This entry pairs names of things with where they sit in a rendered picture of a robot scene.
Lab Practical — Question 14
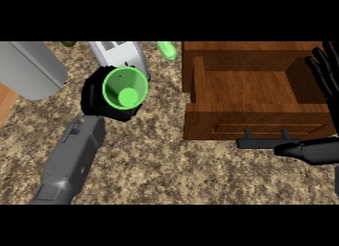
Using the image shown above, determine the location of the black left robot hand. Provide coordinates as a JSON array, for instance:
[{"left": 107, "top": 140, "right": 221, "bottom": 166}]
[{"left": 81, "top": 65, "right": 145, "bottom": 123}]

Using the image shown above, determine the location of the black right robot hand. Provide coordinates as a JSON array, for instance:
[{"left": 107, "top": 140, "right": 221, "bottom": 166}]
[{"left": 274, "top": 40, "right": 339, "bottom": 166}]

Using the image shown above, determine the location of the green cup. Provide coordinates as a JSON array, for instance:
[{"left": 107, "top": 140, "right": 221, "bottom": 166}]
[{"left": 101, "top": 66, "right": 151, "bottom": 111}]

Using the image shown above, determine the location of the wooden drawer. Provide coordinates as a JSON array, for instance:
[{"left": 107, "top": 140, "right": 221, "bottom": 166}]
[{"left": 181, "top": 40, "right": 339, "bottom": 141}]

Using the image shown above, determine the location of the white grey appliance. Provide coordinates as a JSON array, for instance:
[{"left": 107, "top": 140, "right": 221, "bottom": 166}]
[{"left": 88, "top": 40, "right": 153, "bottom": 81}]

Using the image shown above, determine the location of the large grey appliance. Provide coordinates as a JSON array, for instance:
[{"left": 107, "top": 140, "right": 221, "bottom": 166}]
[{"left": 0, "top": 40, "right": 70, "bottom": 102}]

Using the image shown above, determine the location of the light green vegetable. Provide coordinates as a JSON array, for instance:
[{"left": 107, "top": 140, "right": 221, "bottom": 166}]
[{"left": 157, "top": 40, "right": 179, "bottom": 62}]

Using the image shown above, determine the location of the black drawer handle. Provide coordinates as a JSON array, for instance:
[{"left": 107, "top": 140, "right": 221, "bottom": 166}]
[{"left": 237, "top": 128, "right": 306, "bottom": 150}]

